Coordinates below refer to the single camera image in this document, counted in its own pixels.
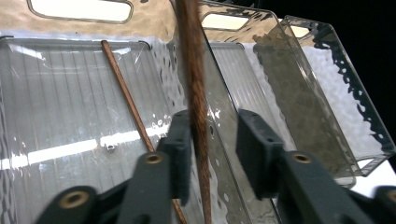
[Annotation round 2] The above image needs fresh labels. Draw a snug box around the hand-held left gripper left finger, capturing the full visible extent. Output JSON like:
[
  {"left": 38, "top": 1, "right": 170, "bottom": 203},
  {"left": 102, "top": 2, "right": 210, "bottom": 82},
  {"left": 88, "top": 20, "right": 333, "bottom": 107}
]
[{"left": 116, "top": 110, "right": 192, "bottom": 224}]

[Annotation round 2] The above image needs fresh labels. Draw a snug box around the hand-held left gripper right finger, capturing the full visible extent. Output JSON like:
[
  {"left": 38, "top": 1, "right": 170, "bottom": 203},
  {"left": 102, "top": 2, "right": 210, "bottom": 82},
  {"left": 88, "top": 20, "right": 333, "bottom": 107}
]
[{"left": 236, "top": 108, "right": 375, "bottom": 224}]

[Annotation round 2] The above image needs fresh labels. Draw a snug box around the clear grey plastic bin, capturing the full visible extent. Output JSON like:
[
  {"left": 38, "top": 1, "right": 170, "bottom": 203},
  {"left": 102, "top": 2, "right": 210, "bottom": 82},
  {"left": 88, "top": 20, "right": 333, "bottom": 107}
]
[
  {"left": 199, "top": 6, "right": 358, "bottom": 189},
  {"left": 0, "top": 0, "right": 281, "bottom": 224},
  {"left": 278, "top": 14, "right": 396, "bottom": 177}
]

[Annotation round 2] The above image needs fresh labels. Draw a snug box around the brown wooden chopstick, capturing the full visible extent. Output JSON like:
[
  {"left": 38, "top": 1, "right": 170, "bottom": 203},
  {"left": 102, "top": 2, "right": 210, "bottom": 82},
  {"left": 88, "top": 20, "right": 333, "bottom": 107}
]
[
  {"left": 100, "top": 39, "right": 189, "bottom": 224},
  {"left": 175, "top": 0, "right": 213, "bottom": 224}
]

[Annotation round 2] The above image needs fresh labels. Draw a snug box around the white table cover sheet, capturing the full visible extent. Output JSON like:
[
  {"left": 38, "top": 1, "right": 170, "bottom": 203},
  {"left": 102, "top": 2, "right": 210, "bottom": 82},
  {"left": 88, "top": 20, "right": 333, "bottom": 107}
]
[{"left": 349, "top": 157, "right": 396, "bottom": 200}]

